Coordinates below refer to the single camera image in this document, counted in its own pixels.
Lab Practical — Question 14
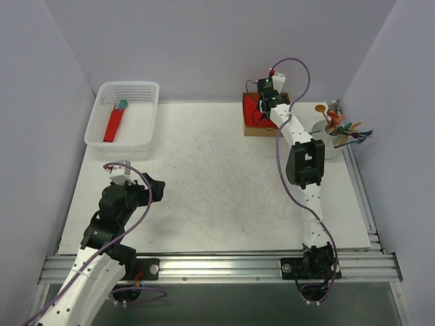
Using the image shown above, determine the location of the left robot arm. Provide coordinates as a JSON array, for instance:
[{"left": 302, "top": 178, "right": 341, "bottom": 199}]
[{"left": 26, "top": 170, "right": 166, "bottom": 325}]

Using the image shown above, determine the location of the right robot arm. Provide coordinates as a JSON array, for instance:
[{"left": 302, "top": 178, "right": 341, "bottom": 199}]
[{"left": 256, "top": 77, "right": 338, "bottom": 278}]

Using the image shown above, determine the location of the rolled red napkin bundle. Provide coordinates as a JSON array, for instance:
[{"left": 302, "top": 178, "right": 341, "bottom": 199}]
[{"left": 103, "top": 109, "right": 124, "bottom": 143}]

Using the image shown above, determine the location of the stack of red napkins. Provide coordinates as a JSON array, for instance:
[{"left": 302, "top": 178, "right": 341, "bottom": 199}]
[{"left": 242, "top": 92, "right": 277, "bottom": 129}]

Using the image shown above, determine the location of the cardboard box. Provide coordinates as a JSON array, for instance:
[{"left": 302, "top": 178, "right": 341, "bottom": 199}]
[{"left": 242, "top": 92, "right": 294, "bottom": 138}]

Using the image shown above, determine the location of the orange plastic spoon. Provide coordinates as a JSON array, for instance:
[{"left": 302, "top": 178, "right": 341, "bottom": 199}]
[{"left": 315, "top": 105, "right": 330, "bottom": 124}]

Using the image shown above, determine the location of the white utensil cup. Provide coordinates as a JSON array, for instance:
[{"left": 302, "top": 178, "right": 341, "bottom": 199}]
[{"left": 309, "top": 120, "right": 342, "bottom": 160}]

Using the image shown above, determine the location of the white plastic perforated basket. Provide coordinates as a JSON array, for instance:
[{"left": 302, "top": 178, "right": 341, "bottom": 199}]
[{"left": 84, "top": 81, "right": 160, "bottom": 151}]

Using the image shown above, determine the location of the orange plastic fork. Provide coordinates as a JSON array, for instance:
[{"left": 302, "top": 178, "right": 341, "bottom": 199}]
[{"left": 328, "top": 111, "right": 345, "bottom": 127}]

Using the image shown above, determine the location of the yellow plastic utensil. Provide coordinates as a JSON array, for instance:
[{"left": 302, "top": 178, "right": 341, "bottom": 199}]
[{"left": 347, "top": 122, "right": 362, "bottom": 132}]

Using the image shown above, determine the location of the teal spoon in basket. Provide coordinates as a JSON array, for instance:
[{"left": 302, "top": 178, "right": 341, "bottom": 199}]
[{"left": 117, "top": 100, "right": 128, "bottom": 110}]

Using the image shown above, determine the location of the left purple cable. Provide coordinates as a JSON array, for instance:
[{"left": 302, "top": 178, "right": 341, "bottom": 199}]
[{"left": 23, "top": 160, "right": 167, "bottom": 326}]

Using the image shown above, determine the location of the purple cable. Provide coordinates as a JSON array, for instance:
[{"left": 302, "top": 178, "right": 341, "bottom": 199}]
[
  {"left": 23, "top": 160, "right": 167, "bottom": 326},
  {"left": 271, "top": 58, "right": 343, "bottom": 300}
]

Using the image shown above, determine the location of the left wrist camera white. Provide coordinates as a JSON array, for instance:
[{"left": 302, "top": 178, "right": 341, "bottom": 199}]
[{"left": 107, "top": 160, "right": 133, "bottom": 185}]

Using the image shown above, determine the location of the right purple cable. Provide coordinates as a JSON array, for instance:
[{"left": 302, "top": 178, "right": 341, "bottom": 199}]
[{"left": 271, "top": 58, "right": 343, "bottom": 300}]

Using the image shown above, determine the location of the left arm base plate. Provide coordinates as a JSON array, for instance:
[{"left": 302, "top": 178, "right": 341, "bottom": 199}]
[{"left": 110, "top": 258, "right": 160, "bottom": 282}]

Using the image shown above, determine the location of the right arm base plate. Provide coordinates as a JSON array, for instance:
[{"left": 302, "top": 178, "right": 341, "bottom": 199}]
[{"left": 280, "top": 257, "right": 334, "bottom": 280}]

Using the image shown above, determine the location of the aluminium mounting rail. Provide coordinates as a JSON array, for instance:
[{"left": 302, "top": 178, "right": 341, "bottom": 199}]
[{"left": 37, "top": 251, "right": 404, "bottom": 285}]

